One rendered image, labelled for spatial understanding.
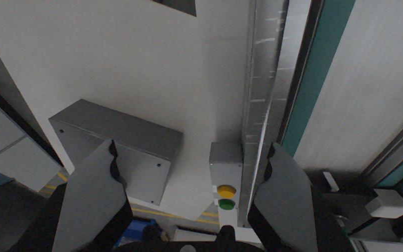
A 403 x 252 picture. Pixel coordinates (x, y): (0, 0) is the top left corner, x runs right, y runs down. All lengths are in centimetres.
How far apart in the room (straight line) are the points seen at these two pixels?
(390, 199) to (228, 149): 31
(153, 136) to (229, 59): 24
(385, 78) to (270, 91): 16
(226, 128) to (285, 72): 21
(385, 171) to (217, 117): 34
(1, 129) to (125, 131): 270
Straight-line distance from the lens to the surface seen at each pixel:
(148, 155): 34
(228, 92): 31
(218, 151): 31
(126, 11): 33
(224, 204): 43
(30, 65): 55
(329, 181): 40
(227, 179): 35
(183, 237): 455
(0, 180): 44
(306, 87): 23
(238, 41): 28
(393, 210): 46
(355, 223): 57
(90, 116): 43
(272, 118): 23
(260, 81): 20
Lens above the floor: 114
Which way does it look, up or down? 50 degrees down
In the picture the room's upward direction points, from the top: 166 degrees counter-clockwise
